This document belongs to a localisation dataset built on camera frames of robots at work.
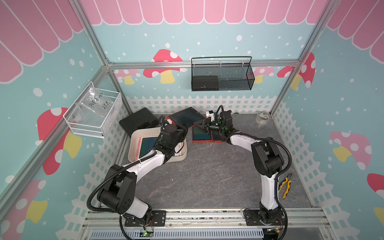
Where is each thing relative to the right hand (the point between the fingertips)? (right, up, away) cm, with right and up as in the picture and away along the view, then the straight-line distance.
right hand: (194, 124), depth 86 cm
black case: (-38, +5, +24) cm, 45 cm away
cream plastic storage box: (-40, -6, +16) cm, 43 cm away
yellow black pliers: (+54, -34, -1) cm, 64 cm away
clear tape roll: (+53, +6, +29) cm, 61 cm away
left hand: (-2, 0, -2) cm, 2 cm away
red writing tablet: (-5, +5, +13) cm, 15 cm away
